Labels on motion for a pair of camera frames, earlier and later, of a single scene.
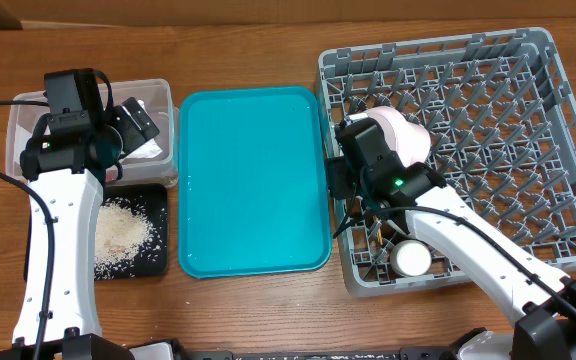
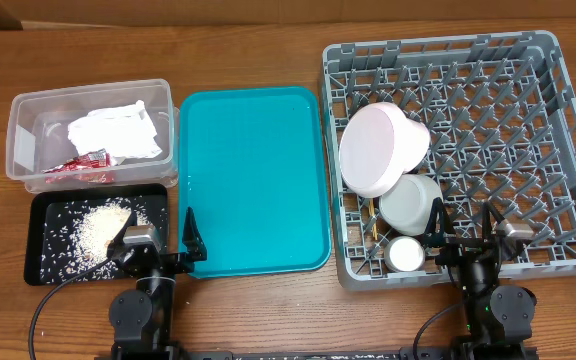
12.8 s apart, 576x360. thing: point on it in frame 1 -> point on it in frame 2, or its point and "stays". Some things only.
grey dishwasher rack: x=504 y=138 stays
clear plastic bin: x=156 y=170 stays
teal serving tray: x=253 y=195 stays
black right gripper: x=341 y=186 -> x=458 y=246
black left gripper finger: x=133 y=124 -> x=193 y=239
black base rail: x=405 y=353 stays
